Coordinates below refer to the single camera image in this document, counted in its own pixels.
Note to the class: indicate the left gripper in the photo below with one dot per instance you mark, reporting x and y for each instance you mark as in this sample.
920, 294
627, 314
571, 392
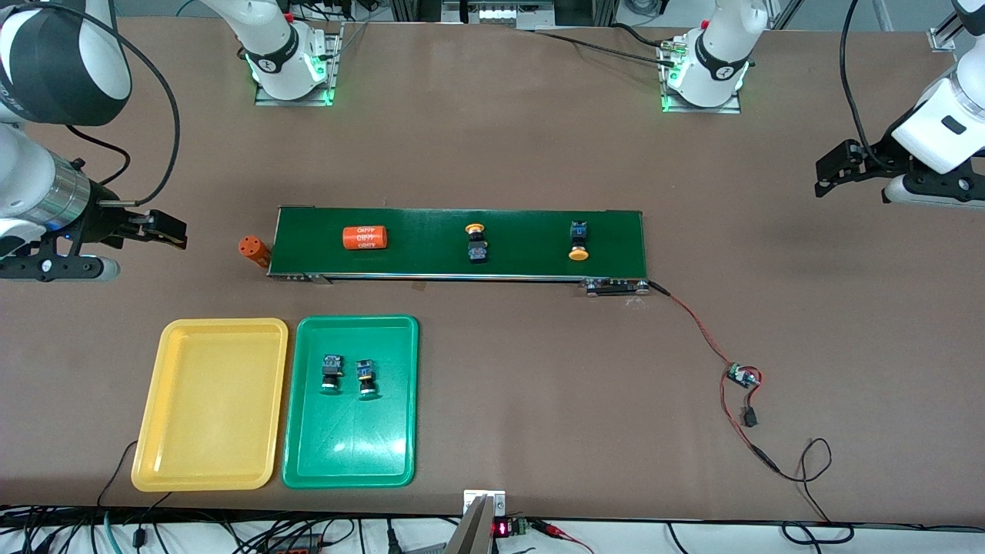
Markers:
877, 160

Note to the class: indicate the green flat head push button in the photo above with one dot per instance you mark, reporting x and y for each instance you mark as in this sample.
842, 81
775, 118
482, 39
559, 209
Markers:
365, 373

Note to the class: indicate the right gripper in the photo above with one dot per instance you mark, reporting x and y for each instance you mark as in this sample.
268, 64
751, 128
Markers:
102, 221

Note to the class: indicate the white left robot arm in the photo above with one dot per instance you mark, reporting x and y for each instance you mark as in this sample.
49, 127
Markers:
939, 115

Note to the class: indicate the red digit display module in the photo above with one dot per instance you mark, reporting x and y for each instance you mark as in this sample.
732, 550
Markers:
501, 528

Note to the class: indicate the red clip lead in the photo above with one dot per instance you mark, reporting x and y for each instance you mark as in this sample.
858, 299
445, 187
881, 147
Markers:
558, 531

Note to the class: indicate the aluminium frame profile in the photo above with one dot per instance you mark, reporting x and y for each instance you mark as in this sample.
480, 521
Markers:
943, 38

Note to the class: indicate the small black circuit board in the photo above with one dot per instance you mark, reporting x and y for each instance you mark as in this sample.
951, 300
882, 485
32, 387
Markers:
742, 375

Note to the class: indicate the yellow plastic tray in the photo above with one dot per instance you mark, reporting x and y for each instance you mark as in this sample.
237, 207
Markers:
208, 408

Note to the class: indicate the silver control box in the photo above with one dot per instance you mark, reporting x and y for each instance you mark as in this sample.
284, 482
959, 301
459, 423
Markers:
500, 11

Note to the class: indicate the green conveyor belt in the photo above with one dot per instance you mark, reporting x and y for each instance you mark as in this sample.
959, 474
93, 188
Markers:
523, 231

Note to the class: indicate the yellow push button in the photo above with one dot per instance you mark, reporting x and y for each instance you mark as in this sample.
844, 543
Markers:
579, 235
478, 250

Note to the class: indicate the black inline switch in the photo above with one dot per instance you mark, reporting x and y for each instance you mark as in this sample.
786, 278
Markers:
749, 418

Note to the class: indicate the red and black power strip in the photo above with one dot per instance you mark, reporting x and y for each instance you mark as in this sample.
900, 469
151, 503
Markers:
300, 548

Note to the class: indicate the green plastic tray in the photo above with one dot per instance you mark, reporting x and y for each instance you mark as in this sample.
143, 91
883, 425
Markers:
350, 446

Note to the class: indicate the grey metal camera stand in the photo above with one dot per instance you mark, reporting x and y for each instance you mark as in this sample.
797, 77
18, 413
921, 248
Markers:
471, 535

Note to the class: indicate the green mushroom head push button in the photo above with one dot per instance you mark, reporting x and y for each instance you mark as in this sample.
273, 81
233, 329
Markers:
332, 365

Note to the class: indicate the orange 4680 battery cylinder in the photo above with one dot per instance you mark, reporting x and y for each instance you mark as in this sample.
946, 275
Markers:
364, 238
250, 248

